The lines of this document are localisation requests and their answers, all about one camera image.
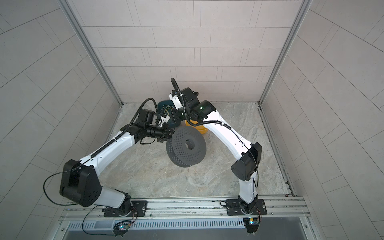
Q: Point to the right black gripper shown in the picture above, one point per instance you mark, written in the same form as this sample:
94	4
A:
178	116

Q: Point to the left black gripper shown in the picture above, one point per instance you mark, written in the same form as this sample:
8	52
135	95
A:
165	136

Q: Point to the dark grey cable spool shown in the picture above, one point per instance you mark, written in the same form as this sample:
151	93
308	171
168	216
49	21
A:
187	147

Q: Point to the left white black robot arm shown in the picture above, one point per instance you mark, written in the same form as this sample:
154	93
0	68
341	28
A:
80	179

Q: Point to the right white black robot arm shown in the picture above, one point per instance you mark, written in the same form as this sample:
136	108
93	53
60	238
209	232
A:
247	154

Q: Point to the yellow plastic bin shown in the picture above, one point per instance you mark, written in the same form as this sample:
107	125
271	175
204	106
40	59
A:
202	129

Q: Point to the teal plastic bin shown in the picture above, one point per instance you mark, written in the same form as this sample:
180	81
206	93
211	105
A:
166	108

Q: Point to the left circuit board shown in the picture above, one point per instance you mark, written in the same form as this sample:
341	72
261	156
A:
122	226

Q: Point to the circuit board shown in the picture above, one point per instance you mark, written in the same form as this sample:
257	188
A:
251	225
122	226

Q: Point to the right circuit board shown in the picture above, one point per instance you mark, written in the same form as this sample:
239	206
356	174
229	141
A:
251	225

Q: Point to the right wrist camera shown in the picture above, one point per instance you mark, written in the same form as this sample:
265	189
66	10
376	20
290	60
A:
175	97

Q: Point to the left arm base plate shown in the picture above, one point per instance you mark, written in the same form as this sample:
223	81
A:
127	209

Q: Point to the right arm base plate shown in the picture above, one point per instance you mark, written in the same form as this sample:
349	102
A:
238	207

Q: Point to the aluminium mounting rail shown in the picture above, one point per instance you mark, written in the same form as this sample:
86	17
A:
197	208

